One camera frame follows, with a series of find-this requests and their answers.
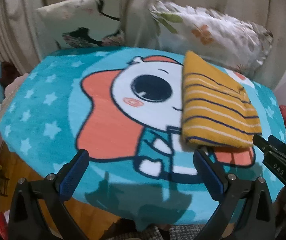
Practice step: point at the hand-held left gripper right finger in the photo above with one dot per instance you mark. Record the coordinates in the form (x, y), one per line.
(210, 177)

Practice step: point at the black metal rack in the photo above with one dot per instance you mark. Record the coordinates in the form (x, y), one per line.
(0, 180)

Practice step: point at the dark brown plush toy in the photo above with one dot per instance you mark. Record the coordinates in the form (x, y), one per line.
(7, 73)

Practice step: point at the leaf print white pillow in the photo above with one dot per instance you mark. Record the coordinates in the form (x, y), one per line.
(208, 32)

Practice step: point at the teal star cartoon blanket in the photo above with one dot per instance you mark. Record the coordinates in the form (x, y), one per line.
(83, 120)

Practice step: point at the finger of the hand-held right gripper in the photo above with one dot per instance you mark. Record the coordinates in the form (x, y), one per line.
(259, 142)
(280, 145)

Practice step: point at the red bag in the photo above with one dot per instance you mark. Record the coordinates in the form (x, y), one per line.
(4, 226)

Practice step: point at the yellow striped small shirt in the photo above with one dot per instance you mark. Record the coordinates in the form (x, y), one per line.
(215, 107)

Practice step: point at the grey checked cloth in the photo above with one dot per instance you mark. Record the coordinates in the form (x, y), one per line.
(173, 233)

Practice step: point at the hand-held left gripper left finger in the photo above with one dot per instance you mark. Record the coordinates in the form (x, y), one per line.
(73, 175)

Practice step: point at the beige curtain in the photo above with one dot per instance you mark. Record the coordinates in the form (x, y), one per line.
(15, 17)

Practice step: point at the tree print cream pillow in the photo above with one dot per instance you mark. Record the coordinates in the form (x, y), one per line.
(83, 22)

